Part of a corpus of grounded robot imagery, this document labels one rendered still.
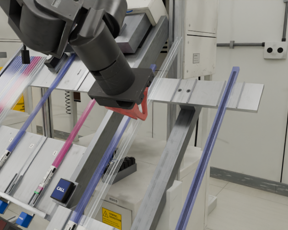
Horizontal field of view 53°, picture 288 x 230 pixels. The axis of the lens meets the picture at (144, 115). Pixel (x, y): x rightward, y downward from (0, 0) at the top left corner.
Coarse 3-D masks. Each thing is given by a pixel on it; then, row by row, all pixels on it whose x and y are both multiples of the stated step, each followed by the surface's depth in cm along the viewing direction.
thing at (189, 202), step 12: (228, 84) 63; (228, 96) 61; (216, 120) 59; (216, 132) 57; (204, 156) 55; (204, 168) 54; (192, 180) 53; (192, 192) 52; (192, 204) 51; (180, 216) 50; (180, 228) 49
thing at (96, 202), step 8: (176, 40) 63; (176, 48) 62; (168, 56) 61; (168, 64) 59; (160, 72) 59; (160, 80) 58; (152, 88) 57; (152, 96) 56; (136, 120) 53; (136, 128) 52; (128, 136) 51; (128, 144) 51; (120, 152) 50; (112, 160) 49; (120, 160) 49; (112, 168) 48; (104, 176) 48; (112, 176) 48; (104, 184) 47; (96, 192) 47; (104, 192) 47; (96, 200) 46; (88, 208) 45; (96, 208) 45; (88, 216) 45; (80, 224) 44; (88, 224) 44
